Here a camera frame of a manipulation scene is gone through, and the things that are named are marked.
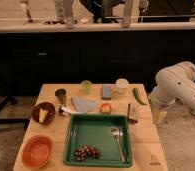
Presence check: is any blue sponge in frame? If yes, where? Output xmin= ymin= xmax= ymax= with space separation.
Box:
xmin=101 ymin=85 xmax=112 ymax=100

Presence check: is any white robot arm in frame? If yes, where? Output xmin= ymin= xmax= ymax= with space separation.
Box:
xmin=148 ymin=61 xmax=195 ymax=124

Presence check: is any green plastic tray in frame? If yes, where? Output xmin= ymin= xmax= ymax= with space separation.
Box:
xmin=63 ymin=114 xmax=133 ymax=168

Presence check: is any wooden table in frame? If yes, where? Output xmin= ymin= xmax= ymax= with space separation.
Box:
xmin=12 ymin=83 xmax=169 ymax=171

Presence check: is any green chili pepper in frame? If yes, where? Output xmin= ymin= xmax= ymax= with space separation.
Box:
xmin=132 ymin=88 xmax=147 ymax=105

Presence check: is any metal fork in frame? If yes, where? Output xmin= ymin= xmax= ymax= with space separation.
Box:
xmin=111 ymin=128 xmax=125 ymax=163

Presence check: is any white cup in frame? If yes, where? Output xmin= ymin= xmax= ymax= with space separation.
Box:
xmin=116 ymin=78 xmax=129 ymax=94

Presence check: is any orange peach fruit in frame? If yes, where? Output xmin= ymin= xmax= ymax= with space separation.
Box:
xmin=100 ymin=103 xmax=112 ymax=114

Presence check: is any light blue cloth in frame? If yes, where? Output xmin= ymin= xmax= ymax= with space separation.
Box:
xmin=71 ymin=97 xmax=97 ymax=113

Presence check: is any green plastic cup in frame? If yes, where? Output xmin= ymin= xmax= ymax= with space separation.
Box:
xmin=80 ymin=80 xmax=92 ymax=94

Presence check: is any bunch of red grapes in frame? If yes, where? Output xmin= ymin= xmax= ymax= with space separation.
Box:
xmin=74 ymin=145 xmax=101 ymax=162

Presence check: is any white spoon with black end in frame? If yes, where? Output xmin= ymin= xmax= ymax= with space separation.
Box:
xmin=59 ymin=105 xmax=77 ymax=116

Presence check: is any small metal cup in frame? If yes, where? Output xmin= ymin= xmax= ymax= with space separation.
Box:
xmin=55 ymin=89 xmax=67 ymax=105

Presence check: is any yellow cheese wedge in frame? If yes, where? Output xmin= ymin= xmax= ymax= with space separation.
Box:
xmin=39 ymin=109 xmax=48 ymax=123

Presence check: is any dark brown plate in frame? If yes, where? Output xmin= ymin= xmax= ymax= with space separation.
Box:
xmin=31 ymin=102 xmax=55 ymax=125

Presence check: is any orange plastic bowl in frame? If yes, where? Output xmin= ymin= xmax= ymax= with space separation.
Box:
xmin=21 ymin=135 xmax=53 ymax=169

